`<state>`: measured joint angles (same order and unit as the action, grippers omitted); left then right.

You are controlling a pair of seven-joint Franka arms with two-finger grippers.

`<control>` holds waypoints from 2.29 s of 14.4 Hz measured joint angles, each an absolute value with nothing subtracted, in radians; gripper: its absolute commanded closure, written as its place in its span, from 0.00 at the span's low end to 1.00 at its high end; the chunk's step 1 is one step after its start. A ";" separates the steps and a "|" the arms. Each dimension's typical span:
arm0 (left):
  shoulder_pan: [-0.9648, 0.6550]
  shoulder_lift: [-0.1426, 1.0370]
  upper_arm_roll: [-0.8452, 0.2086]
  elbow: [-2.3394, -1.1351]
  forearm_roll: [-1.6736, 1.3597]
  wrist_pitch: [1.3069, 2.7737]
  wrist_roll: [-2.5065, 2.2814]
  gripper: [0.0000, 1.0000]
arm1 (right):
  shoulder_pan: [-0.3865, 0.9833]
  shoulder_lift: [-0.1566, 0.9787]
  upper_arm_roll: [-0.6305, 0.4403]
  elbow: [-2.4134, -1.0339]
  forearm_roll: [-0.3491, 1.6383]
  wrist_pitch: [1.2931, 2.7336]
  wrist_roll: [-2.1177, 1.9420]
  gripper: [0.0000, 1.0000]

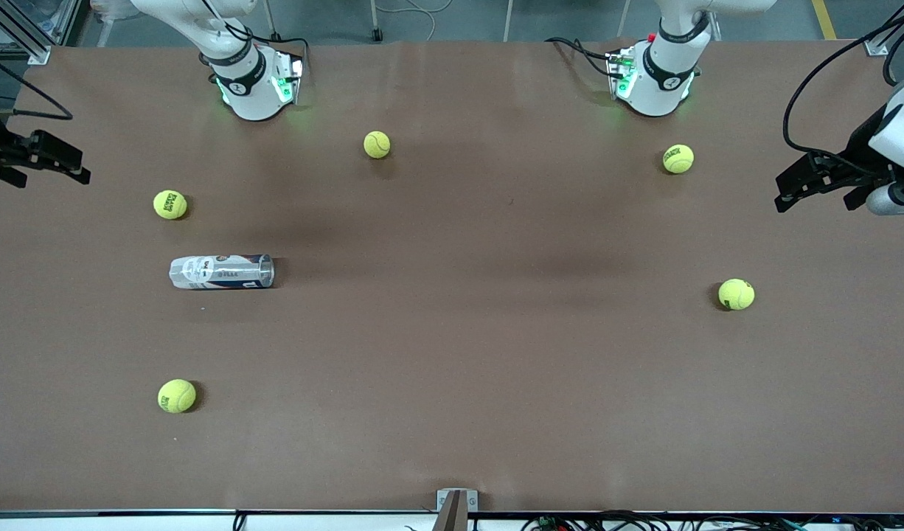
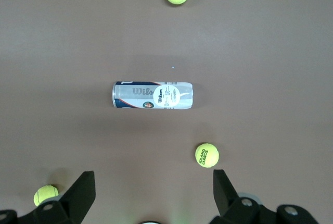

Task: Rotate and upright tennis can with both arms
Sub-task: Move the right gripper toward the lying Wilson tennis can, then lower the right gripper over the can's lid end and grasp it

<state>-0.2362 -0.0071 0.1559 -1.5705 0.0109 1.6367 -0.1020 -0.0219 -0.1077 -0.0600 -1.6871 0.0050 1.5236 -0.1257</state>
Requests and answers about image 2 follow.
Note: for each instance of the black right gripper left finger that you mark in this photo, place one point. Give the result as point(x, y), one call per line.
point(75, 200)

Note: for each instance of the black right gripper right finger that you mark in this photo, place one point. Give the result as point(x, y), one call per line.
point(229, 203)

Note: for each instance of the clear Wilson tennis ball can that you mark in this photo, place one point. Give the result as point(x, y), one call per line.
point(135, 95)

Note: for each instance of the brown table cover sheet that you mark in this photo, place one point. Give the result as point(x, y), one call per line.
point(78, 52)

